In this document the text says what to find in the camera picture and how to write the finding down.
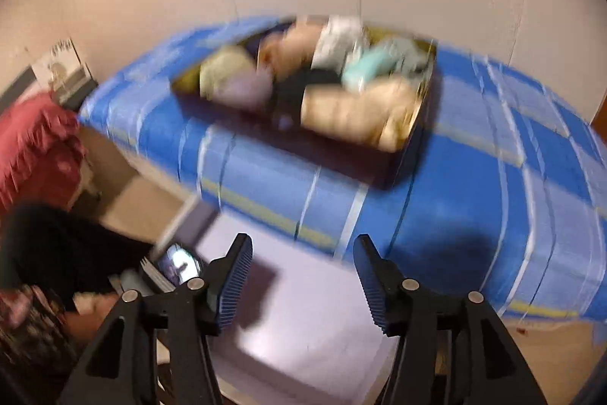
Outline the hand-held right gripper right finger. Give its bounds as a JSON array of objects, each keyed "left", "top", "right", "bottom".
[{"left": 353, "top": 234, "right": 546, "bottom": 405}]

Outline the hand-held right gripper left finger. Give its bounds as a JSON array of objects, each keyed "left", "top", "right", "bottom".
[{"left": 57, "top": 233, "right": 254, "bottom": 405}]

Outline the white drawer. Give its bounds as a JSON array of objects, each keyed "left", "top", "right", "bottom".
[{"left": 156, "top": 191, "right": 413, "bottom": 405}]

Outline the dark red box gold inside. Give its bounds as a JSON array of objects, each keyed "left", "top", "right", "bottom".
[{"left": 170, "top": 18, "right": 438, "bottom": 191}]

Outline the beige cloth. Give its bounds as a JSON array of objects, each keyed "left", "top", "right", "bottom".
[{"left": 300, "top": 79, "right": 425, "bottom": 152}]

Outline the white patterned cloth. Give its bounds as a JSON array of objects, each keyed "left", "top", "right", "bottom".
[{"left": 310, "top": 16, "right": 368, "bottom": 71}]

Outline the person's left forearm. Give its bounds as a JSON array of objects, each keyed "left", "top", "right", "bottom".
[{"left": 0, "top": 202, "right": 164, "bottom": 315}]

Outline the blue plaid blanket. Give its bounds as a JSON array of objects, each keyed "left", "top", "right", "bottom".
[{"left": 78, "top": 13, "right": 607, "bottom": 325}]

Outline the person's patterned garment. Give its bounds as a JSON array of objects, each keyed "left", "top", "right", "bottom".
[{"left": 0, "top": 284, "right": 79, "bottom": 382}]

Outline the red cloth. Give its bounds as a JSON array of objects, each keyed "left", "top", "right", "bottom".
[{"left": 0, "top": 94, "right": 88, "bottom": 216}]

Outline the white printed poster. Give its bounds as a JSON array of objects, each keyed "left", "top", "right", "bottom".
[{"left": 28, "top": 36, "right": 98, "bottom": 109}]

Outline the dark grey frame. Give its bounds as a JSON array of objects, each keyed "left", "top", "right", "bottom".
[{"left": 0, "top": 66, "right": 39, "bottom": 104}]

